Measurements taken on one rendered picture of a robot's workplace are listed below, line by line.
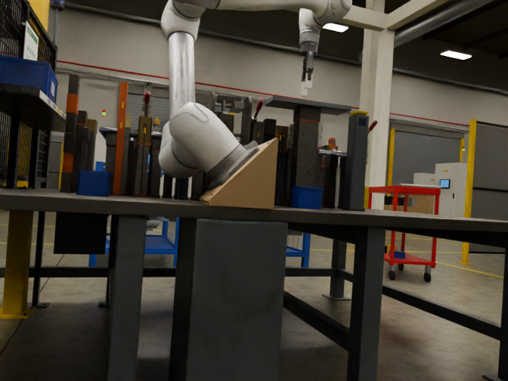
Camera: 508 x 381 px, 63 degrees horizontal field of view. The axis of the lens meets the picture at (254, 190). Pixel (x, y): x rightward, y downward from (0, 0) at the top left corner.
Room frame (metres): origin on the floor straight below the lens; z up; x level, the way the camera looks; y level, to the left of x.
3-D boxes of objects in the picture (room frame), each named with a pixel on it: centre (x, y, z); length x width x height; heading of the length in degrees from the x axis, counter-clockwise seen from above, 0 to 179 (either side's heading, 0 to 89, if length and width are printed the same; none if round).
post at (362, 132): (1.91, -0.47, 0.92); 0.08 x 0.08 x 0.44; 15
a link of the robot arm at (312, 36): (1.85, -0.20, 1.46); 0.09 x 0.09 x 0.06
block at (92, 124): (2.04, 0.84, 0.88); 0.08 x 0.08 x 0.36; 15
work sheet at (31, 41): (1.93, 1.10, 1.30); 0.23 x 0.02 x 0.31; 15
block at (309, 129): (1.84, -0.21, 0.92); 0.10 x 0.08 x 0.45; 105
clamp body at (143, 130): (1.81, 0.50, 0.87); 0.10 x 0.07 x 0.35; 15
